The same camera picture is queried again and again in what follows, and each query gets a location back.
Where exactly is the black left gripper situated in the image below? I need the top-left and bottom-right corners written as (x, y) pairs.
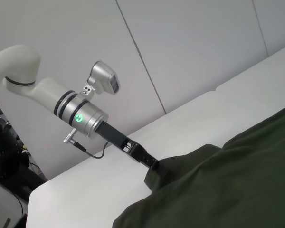
top-left (96, 121), bottom-right (160, 171)

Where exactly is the dark green shirt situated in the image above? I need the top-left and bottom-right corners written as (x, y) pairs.
top-left (113, 102), bottom-right (285, 228)

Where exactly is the dark equipment clutter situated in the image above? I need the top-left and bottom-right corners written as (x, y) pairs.
top-left (0, 94), bottom-right (48, 188)

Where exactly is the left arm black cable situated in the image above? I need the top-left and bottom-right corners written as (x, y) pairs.
top-left (63, 129), bottom-right (110, 160)

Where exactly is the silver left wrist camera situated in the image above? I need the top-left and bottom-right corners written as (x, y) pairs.
top-left (80, 61), bottom-right (121, 96)

